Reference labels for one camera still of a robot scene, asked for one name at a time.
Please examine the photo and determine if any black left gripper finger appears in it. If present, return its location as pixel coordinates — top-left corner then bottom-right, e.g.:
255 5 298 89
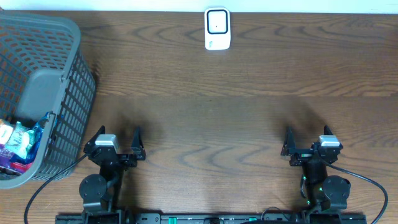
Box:
85 126 105 150
131 127 144 155

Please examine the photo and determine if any grey plastic mesh basket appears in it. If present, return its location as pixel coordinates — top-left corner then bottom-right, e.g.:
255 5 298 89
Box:
1 11 96 189

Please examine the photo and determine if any purple red snack bag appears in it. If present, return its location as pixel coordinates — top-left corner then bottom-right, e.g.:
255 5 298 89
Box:
1 145 32 175

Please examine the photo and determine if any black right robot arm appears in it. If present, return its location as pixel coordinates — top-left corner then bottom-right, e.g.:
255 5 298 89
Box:
280 126 351 223

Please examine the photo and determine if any teal snack packet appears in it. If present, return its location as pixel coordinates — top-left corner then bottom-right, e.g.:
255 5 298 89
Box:
5 122 35 159

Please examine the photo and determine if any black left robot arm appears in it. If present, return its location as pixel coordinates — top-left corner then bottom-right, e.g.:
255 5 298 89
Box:
79 126 146 223

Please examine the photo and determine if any small orange snack box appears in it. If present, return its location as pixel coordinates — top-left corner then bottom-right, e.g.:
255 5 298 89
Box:
0 119 14 145

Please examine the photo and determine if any blue Oreo cookie pack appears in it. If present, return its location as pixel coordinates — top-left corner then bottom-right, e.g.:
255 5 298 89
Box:
10 112 50 165

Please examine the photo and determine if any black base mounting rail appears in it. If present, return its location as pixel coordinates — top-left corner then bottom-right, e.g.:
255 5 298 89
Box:
55 213 367 224

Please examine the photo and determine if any black left camera cable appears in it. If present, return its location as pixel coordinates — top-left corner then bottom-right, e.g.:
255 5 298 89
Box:
24 153 89 224

